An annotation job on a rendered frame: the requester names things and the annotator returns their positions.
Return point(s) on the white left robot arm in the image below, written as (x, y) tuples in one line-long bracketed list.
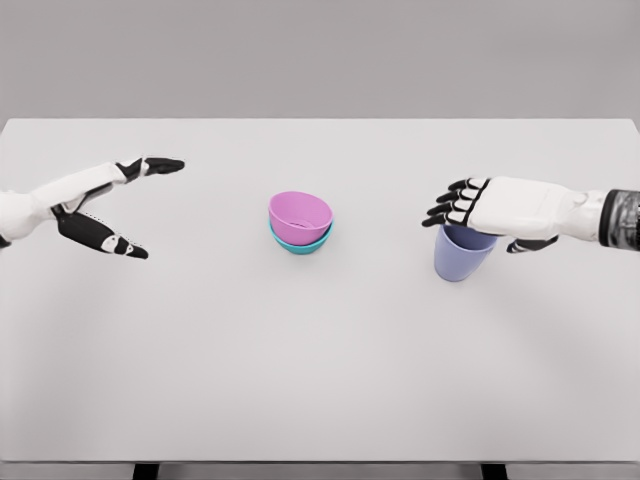
[(14, 215)]

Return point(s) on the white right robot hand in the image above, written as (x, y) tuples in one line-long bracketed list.
[(520, 205)]

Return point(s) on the pink bowl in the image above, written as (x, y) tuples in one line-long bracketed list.
[(300, 215)]

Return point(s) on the lavender blue cup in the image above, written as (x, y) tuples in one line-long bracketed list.
[(460, 257)]

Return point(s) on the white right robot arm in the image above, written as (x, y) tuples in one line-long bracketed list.
[(612, 217)]

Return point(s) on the teal bowl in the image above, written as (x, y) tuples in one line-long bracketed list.
[(300, 246)]

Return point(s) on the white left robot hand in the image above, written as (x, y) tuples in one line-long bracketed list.
[(75, 190)]

